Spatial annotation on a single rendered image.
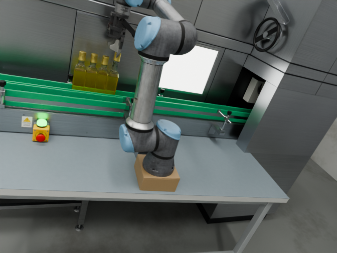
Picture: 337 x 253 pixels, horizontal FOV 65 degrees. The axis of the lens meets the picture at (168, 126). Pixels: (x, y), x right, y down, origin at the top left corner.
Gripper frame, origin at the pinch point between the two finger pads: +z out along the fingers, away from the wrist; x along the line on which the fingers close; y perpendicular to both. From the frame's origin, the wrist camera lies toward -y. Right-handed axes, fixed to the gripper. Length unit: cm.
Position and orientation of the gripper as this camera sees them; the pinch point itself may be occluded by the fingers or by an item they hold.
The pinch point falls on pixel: (117, 53)
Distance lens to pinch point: 149.1
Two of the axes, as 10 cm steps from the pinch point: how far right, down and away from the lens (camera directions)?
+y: -9.0, -0.9, -4.3
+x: 3.3, 5.2, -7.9
